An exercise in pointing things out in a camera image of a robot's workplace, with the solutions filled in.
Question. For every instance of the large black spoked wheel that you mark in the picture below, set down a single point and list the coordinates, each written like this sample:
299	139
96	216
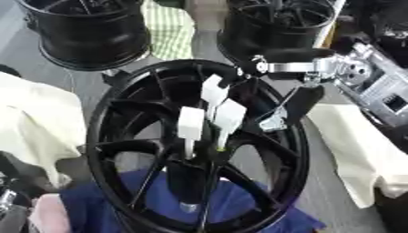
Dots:
96	142

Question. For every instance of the black wheel rim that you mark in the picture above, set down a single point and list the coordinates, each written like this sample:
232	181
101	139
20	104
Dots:
265	33
90	33

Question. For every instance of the blue cloth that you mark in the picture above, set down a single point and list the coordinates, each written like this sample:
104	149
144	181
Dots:
90	206

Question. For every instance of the pink cloth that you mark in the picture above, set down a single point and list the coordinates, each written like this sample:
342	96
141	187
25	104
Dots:
50	215

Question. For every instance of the green white checked cloth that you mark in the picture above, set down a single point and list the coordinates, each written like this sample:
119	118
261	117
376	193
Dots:
170	30

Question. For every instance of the cream cloth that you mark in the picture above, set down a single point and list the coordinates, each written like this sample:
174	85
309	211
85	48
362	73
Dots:
37	121
356	145

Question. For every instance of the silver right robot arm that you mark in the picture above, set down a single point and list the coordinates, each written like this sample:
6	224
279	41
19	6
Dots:
372	82

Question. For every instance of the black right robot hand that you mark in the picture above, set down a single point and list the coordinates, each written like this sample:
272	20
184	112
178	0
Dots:
297	55

